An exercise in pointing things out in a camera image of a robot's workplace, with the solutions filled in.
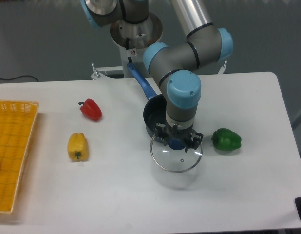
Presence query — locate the red bell pepper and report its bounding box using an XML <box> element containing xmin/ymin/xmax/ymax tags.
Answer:
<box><xmin>78</xmin><ymin>98</ymin><xmax>102</xmax><ymax>121</ymax></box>

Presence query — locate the black cable on floor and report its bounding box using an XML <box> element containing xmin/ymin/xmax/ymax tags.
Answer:
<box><xmin>0</xmin><ymin>75</ymin><xmax>39</xmax><ymax>82</ymax></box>

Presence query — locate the metal table clamp bracket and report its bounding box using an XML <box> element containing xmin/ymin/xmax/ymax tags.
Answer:
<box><xmin>91</xmin><ymin>62</ymin><xmax>124</xmax><ymax>80</ymax></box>

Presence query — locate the yellow bell pepper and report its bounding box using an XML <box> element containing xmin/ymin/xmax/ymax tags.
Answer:
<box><xmin>67</xmin><ymin>133</ymin><xmax>89</xmax><ymax>162</ymax></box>

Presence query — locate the glass lid blue knob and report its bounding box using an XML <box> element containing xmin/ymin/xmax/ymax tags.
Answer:
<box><xmin>150</xmin><ymin>135</ymin><xmax>204</xmax><ymax>173</ymax></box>

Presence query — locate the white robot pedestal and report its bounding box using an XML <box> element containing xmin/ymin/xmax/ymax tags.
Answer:
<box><xmin>110</xmin><ymin>13</ymin><xmax>163</xmax><ymax>78</ymax></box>

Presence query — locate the yellow woven basket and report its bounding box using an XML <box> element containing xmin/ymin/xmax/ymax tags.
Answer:
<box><xmin>0</xmin><ymin>100</ymin><xmax>39</xmax><ymax>214</ymax></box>

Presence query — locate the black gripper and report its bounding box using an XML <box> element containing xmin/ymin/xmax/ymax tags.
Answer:
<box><xmin>154</xmin><ymin>123</ymin><xmax>204</xmax><ymax>152</ymax></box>

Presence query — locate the dark blue saucepan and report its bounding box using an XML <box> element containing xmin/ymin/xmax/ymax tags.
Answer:
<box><xmin>127</xmin><ymin>63</ymin><xmax>166</xmax><ymax>137</ymax></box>

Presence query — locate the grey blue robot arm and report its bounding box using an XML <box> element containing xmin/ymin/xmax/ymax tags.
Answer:
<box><xmin>81</xmin><ymin>0</ymin><xmax>233</xmax><ymax>149</ymax></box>

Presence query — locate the green bell pepper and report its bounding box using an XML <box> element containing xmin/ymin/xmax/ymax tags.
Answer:
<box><xmin>211</xmin><ymin>128</ymin><xmax>242</xmax><ymax>151</ymax></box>

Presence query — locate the right metal clamp bracket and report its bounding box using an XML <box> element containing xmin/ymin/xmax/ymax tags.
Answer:
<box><xmin>218</xmin><ymin>60</ymin><xmax>227</xmax><ymax>75</ymax></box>

